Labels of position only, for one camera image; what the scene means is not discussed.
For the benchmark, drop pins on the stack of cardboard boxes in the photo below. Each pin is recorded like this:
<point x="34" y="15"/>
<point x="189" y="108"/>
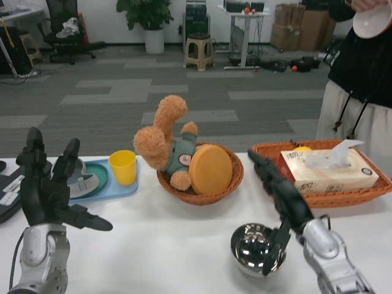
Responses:
<point x="298" y="27"/>

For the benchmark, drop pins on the round wicker basket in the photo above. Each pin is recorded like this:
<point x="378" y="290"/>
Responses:
<point x="183" y="193"/>

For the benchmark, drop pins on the black laptop bag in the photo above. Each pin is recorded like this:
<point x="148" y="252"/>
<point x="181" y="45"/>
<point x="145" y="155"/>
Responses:
<point x="7" y="196"/>

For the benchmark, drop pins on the orange round plate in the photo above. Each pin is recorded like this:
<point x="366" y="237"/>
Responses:
<point x="211" y="170"/>

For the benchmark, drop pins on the brown plush teddy bear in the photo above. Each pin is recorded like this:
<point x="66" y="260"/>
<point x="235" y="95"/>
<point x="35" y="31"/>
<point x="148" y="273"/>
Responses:
<point x="165" y="141"/>

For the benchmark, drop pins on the potted green plant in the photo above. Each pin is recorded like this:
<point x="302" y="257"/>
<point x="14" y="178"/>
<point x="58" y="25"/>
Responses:
<point x="147" y="18"/>

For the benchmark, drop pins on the grey heart-shaped mould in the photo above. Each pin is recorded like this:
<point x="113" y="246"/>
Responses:
<point x="79" y="182"/>

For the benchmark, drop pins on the rectangular wicker basket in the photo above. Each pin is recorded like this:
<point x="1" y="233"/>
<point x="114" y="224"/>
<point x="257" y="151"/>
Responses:
<point x="343" y="196"/>

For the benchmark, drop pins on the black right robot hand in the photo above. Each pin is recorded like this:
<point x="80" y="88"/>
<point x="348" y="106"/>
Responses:
<point x="284" y="199"/>

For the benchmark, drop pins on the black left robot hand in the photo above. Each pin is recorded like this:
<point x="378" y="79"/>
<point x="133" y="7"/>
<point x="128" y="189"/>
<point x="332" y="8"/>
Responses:
<point x="43" y="196"/>

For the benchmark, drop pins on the beige plastic stool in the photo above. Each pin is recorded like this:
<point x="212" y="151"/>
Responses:
<point x="199" y="52"/>

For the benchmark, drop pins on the yellow plastic cup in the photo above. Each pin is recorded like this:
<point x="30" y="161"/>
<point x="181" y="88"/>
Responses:
<point x="123" y="168"/>

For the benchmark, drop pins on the teal round plate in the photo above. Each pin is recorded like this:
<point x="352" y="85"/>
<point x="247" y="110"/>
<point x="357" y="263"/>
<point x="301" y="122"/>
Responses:
<point x="98" y="177"/>

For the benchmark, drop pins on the black cabinet with equipment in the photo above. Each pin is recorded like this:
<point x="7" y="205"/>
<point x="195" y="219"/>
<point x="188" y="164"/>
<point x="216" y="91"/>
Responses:
<point x="196" y="21"/>

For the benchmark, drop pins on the black office chair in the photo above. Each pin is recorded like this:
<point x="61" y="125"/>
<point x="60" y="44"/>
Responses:
<point x="65" y="33"/>

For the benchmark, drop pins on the light blue plastic tray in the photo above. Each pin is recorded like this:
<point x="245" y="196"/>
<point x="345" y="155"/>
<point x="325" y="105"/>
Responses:
<point x="119" y="191"/>

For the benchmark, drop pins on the white standing desk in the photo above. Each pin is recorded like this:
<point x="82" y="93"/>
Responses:
<point x="243" y="33"/>

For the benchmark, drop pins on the tissue box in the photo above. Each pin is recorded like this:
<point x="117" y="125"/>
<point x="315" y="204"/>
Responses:
<point x="327" y="174"/>

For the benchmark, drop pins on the shiny metal bowl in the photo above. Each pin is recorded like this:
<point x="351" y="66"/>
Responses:
<point x="251" y="251"/>

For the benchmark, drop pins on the white bowl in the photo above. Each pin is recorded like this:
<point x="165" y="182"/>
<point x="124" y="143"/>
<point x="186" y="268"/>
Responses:
<point x="372" y="23"/>

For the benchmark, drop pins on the person in black jacket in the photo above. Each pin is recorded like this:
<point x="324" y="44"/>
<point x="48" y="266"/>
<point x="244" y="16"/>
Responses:
<point x="358" y="79"/>

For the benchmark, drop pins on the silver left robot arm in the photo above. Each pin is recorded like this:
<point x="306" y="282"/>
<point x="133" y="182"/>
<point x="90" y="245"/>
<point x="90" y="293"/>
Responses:
<point x="39" y="260"/>

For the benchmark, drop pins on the yellow fruit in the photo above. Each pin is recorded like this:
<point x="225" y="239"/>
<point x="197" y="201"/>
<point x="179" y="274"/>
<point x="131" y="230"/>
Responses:
<point x="301" y="149"/>

